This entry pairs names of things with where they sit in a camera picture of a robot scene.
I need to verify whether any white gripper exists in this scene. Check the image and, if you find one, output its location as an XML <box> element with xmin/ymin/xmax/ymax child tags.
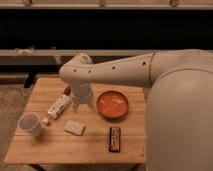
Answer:
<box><xmin>71</xmin><ymin>84</ymin><xmax>94</xmax><ymax>113</ymax></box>

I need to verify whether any white sponge block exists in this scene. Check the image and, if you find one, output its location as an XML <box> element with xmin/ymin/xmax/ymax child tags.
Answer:
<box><xmin>64</xmin><ymin>120</ymin><xmax>85</xmax><ymax>136</ymax></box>

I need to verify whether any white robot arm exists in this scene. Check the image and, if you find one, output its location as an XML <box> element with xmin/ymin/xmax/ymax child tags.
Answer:
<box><xmin>60</xmin><ymin>49</ymin><xmax>213</xmax><ymax>171</ymax></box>

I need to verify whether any orange bowl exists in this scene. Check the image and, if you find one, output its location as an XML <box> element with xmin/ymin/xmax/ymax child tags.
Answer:
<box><xmin>96</xmin><ymin>91</ymin><xmax>129</xmax><ymax>119</ymax></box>

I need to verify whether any small white bottle cap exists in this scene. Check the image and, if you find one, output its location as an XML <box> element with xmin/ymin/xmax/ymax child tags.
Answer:
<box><xmin>42</xmin><ymin>118</ymin><xmax>50</xmax><ymax>126</ymax></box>

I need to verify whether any wooden table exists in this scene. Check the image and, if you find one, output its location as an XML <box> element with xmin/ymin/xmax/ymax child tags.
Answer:
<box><xmin>4</xmin><ymin>84</ymin><xmax>145</xmax><ymax>164</ymax></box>

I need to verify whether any white plastic cup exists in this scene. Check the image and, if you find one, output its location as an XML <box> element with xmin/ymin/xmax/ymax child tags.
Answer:
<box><xmin>18</xmin><ymin>113</ymin><xmax>44</xmax><ymax>138</ymax></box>

